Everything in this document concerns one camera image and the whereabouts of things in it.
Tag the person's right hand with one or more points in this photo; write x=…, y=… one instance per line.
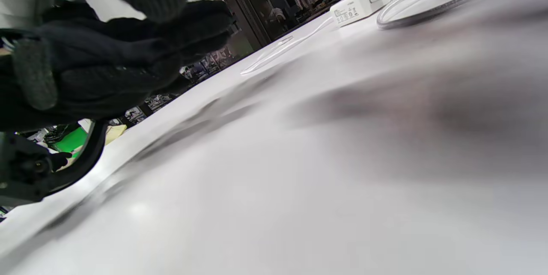
x=107, y=65

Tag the white charger head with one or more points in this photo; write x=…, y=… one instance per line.
x=357, y=6

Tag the dark window frame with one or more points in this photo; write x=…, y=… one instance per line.
x=239, y=7

